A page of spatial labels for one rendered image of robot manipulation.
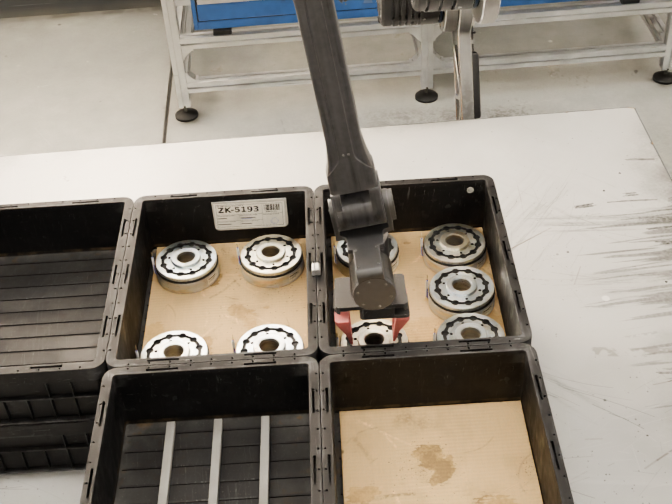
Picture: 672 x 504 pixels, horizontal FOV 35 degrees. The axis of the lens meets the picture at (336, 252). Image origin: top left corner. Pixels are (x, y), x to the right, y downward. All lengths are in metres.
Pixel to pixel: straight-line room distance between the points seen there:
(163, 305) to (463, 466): 0.57
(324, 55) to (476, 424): 0.56
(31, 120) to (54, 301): 2.14
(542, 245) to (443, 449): 0.64
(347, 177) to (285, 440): 0.39
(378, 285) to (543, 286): 0.60
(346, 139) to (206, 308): 0.48
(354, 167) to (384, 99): 2.39
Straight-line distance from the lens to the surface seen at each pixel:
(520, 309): 1.60
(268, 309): 1.73
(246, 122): 3.72
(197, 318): 1.74
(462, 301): 1.68
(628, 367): 1.84
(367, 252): 1.43
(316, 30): 1.33
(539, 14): 3.69
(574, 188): 2.20
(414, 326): 1.69
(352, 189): 1.41
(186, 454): 1.55
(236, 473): 1.52
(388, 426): 1.55
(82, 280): 1.86
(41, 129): 3.87
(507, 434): 1.54
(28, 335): 1.78
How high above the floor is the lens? 2.00
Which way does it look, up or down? 40 degrees down
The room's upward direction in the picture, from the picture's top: 4 degrees counter-clockwise
